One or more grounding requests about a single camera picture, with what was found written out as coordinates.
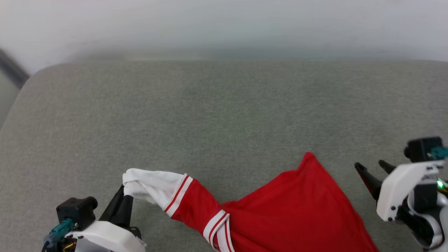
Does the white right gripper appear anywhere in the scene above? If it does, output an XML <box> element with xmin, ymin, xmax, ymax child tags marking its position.
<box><xmin>354</xmin><ymin>160</ymin><xmax>442</xmax><ymax>222</ymax></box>

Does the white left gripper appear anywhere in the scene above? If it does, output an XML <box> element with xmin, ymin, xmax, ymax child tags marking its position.
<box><xmin>68</xmin><ymin>185</ymin><xmax>146</xmax><ymax>252</ymax></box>

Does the red and white garment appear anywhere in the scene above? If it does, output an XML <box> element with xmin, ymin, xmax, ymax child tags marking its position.
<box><xmin>122</xmin><ymin>151</ymin><xmax>380</xmax><ymax>252</ymax></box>

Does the grey fabric sofa seat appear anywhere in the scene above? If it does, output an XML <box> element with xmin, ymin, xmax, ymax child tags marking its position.
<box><xmin>0</xmin><ymin>59</ymin><xmax>448</xmax><ymax>252</ymax></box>

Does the dark baseboard strip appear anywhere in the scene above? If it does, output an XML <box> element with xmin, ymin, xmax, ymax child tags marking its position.
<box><xmin>0</xmin><ymin>48</ymin><xmax>30</xmax><ymax>89</ymax></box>

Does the black cable with teal plug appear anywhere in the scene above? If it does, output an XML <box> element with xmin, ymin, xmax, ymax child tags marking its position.
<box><xmin>42</xmin><ymin>218</ymin><xmax>75</xmax><ymax>252</ymax></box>
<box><xmin>430</xmin><ymin>146</ymin><xmax>448</xmax><ymax>161</ymax></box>

